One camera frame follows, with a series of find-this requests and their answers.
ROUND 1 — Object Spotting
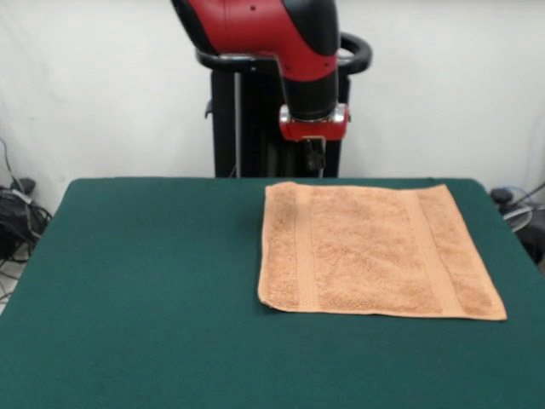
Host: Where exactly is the tan terry towel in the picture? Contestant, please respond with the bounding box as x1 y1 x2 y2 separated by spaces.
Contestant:
256 181 508 321

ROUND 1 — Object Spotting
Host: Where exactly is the black cable tangle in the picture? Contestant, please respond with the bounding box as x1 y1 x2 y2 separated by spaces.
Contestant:
489 182 545 265
0 135 55 303

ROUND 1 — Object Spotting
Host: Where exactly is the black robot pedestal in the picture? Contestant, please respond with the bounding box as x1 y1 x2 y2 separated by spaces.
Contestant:
195 32 374 178

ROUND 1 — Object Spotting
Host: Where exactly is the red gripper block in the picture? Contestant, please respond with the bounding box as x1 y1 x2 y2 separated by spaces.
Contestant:
278 104 351 171

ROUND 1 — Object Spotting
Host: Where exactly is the dark green table cloth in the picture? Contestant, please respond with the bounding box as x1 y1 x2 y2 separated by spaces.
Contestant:
0 176 545 409

